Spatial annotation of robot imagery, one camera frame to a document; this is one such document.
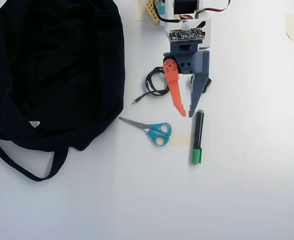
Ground black camera cable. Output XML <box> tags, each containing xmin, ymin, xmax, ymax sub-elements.
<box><xmin>159</xmin><ymin>13</ymin><xmax>181</xmax><ymax>25</ymax></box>

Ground white red black servo wire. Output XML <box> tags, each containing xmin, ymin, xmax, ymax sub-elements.
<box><xmin>179</xmin><ymin>0</ymin><xmax>231</xmax><ymax>20</ymax></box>

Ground beige masking tape strip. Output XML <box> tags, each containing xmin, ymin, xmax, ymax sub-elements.
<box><xmin>285</xmin><ymin>13</ymin><xmax>294</xmax><ymax>44</ymax></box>
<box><xmin>134</xmin><ymin>0</ymin><xmax>147</xmax><ymax>21</ymax></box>
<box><xmin>171</xmin><ymin>133</ymin><xmax>195</xmax><ymax>147</ymax></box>

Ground blue handled scissors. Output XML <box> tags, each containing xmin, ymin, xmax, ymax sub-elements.
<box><xmin>118</xmin><ymin>116</ymin><xmax>172</xmax><ymax>147</ymax></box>

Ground black ring clip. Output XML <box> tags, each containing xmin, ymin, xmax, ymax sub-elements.
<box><xmin>188</xmin><ymin>74</ymin><xmax>212</xmax><ymax>95</ymax></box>

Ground black fabric tote bag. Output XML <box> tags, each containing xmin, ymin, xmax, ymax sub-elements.
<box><xmin>0</xmin><ymin>0</ymin><xmax>126</xmax><ymax>183</ymax></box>

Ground green and black marker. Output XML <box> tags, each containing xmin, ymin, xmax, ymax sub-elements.
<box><xmin>190</xmin><ymin>109</ymin><xmax>205</xmax><ymax>165</ymax></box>

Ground yellow perforated robot base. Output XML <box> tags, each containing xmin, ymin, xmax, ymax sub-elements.
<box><xmin>145</xmin><ymin>0</ymin><xmax>161</xmax><ymax>26</ymax></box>

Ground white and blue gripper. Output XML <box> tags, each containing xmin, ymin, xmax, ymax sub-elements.
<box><xmin>161</xmin><ymin>17</ymin><xmax>211</xmax><ymax>118</ymax></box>

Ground black braided usb cable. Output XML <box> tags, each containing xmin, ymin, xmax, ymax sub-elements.
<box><xmin>132</xmin><ymin>66</ymin><xmax>170</xmax><ymax>105</ymax></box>

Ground bare camera circuit board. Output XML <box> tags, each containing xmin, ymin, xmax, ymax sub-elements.
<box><xmin>168</xmin><ymin>27</ymin><xmax>206</xmax><ymax>43</ymax></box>

